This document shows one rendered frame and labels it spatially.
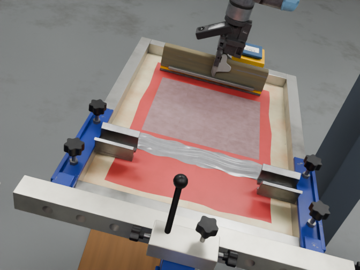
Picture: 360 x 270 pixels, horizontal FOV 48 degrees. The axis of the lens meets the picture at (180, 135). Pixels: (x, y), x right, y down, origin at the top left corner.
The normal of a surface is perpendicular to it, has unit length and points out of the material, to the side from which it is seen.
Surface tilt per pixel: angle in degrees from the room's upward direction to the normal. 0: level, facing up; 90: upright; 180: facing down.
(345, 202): 90
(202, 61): 88
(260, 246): 0
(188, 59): 88
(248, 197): 0
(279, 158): 0
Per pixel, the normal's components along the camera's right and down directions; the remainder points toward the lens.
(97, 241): 0.19, -0.76
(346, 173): 0.07, 0.64
